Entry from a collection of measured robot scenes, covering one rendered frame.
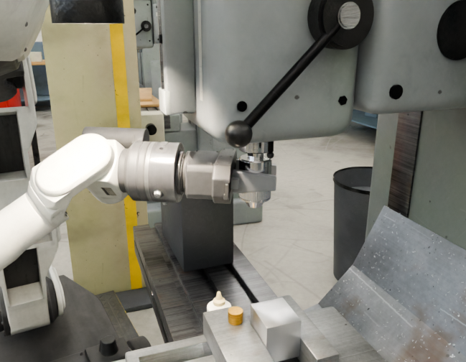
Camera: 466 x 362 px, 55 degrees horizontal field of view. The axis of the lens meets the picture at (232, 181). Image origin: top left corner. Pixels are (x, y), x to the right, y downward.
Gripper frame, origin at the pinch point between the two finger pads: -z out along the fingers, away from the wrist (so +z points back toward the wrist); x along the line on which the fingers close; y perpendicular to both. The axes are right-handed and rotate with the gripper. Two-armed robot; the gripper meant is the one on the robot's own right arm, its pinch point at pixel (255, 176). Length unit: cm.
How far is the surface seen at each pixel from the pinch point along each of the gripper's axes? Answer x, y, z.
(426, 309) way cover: 8.7, 26.2, -30.5
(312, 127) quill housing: -7.6, -8.9, -7.0
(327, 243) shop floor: 231, 123, -45
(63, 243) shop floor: 214, 126, 141
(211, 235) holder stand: 28.3, 23.5, 10.2
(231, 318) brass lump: -6.9, 19.5, 2.5
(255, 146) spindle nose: -2.4, -4.9, 0.1
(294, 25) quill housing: -9.0, -20.5, -4.0
